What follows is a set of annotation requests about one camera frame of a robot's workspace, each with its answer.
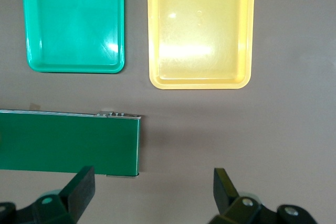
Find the green conveyor belt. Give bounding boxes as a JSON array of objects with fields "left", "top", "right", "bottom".
[{"left": 0, "top": 108, "right": 143, "bottom": 179}]

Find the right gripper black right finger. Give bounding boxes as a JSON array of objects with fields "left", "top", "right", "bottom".
[{"left": 208, "top": 167, "right": 319, "bottom": 224}]

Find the green plastic tray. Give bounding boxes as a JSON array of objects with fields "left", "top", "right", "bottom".
[{"left": 20, "top": 0, "right": 125, "bottom": 74}]

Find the yellow plastic tray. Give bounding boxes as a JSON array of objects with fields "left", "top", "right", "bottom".
[{"left": 146, "top": 0, "right": 256, "bottom": 90}]

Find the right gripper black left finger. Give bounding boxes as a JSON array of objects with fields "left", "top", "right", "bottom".
[{"left": 0, "top": 165, "right": 96, "bottom": 224}]

